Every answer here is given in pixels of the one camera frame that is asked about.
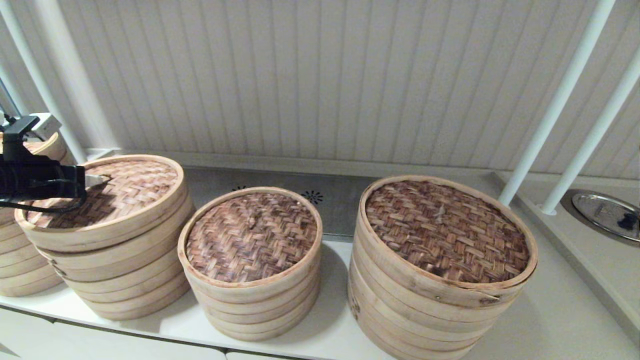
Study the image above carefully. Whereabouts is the woven bamboo lid with loop handle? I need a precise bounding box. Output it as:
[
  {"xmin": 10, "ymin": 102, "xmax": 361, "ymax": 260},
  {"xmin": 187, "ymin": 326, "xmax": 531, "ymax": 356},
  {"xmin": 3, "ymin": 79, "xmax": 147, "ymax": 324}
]
[{"xmin": 14, "ymin": 154, "xmax": 190, "ymax": 253}]

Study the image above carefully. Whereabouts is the second-left bamboo steamer stack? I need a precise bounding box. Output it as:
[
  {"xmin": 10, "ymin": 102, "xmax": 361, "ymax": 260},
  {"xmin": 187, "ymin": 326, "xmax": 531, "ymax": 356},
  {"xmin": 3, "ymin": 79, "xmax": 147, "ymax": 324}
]
[{"xmin": 37, "ymin": 200, "xmax": 197, "ymax": 322}]

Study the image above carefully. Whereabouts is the small woven bamboo steamer lid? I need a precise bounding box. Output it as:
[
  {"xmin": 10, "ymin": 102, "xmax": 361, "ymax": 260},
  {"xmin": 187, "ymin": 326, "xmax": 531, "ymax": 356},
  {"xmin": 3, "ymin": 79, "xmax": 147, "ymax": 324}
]
[{"xmin": 177, "ymin": 187, "xmax": 324, "ymax": 305}]

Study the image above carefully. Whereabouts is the square metal lid with knob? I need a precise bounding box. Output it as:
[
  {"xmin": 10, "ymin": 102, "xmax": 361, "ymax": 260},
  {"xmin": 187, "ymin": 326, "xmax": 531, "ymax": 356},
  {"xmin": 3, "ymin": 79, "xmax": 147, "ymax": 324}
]
[{"xmin": 182, "ymin": 167, "xmax": 381, "ymax": 238}]

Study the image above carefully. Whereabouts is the large bamboo steamer stack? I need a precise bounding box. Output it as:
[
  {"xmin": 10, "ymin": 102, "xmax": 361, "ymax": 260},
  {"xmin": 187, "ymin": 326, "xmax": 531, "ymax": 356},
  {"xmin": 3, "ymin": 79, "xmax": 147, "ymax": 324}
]
[
  {"xmin": 347, "ymin": 240, "xmax": 521, "ymax": 360},
  {"xmin": 353, "ymin": 175, "xmax": 539, "ymax": 308}
]

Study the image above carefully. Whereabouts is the large right bamboo steamer stack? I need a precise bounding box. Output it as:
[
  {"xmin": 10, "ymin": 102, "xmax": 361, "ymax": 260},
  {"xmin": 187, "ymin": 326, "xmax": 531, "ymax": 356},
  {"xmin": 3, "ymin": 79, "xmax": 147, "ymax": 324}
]
[{"xmin": 353, "ymin": 175, "xmax": 539, "ymax": 308}]

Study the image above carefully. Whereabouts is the round stainless steel pot lid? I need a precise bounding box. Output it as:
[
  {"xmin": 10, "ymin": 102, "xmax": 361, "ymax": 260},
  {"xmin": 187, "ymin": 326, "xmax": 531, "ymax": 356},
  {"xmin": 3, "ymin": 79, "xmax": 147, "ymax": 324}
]
[{"xmin": 571, "ymin": 193, "xmax": 640, "ymax": 244}]

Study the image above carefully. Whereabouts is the thin white metal pole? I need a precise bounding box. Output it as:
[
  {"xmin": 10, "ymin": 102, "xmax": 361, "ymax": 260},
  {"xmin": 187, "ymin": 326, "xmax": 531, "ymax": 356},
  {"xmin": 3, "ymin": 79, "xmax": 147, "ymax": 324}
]
[
  {"xmin": 496, "ymin": 0, "xmax": 618, "ymax": 210},
  {"xmin": 539, "ymin": 47, "xmax": 640, "ymax": 218},
  {"xmin": 0, "ymin": 0, "xmax": 90, "ymax": 165}
]

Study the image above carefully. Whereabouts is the white cabinet front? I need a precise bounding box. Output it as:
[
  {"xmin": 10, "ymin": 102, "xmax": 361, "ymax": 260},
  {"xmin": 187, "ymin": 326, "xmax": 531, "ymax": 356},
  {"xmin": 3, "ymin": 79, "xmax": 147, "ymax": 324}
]
[{"xmin": 0, "ymin": 305, "xmax": 311, "ymax": 360}]

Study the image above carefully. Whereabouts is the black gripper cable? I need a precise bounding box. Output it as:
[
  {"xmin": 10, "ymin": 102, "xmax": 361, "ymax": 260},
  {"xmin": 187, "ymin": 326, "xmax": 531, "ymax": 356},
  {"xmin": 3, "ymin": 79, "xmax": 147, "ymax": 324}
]
[{"xmin": 0, "ymin": 196, "xmax": 86, "ymax": 215}]

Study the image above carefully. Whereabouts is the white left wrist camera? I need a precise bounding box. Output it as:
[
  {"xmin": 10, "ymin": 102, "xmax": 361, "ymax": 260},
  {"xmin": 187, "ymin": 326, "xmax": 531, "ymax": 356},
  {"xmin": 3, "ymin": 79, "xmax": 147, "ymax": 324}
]
[{"xmin": 0, "ymin": 112, "xmax": 63, "ymax": 146}]

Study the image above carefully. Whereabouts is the metal wire rack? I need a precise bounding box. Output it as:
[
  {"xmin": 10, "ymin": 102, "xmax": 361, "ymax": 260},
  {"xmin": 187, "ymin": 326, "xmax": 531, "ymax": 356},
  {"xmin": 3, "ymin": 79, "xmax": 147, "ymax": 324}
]
[{"xmin": 0, "ymin": 77, "xmax": 23, "ymax": 121}]

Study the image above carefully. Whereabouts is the thick white post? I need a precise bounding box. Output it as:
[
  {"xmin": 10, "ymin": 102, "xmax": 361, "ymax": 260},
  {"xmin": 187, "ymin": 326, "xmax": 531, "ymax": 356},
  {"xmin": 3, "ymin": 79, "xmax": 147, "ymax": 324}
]
[{"xmin": 31, "ymin": 0, "xmax": 126, "ymax": 166}]

